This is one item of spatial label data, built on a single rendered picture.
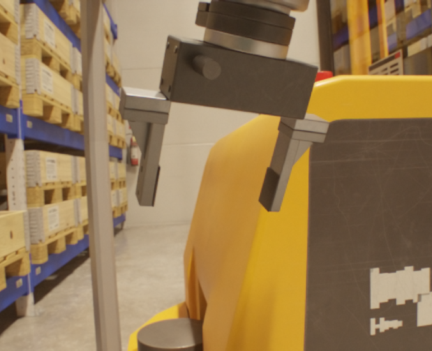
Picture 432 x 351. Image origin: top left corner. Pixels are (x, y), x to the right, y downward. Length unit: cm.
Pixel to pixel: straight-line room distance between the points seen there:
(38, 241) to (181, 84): 235
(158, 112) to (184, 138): 614
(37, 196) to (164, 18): 478
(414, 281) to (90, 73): 63
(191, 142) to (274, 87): 613
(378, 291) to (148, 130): 35
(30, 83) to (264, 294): 235
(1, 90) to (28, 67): 38
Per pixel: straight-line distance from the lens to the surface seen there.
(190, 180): 648
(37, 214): 263
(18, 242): 231
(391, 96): 56
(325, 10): 137
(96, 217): 80
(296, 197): 50
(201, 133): 651
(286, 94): 38
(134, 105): 35
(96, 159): 79
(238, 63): 36
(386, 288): 57
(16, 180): 253
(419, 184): 57
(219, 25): 36
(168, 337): 91
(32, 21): 282
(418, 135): 58
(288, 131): 41
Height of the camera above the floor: 78
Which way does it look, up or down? 2 degrees down
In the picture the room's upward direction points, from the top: 3 degrees counter-clockwise
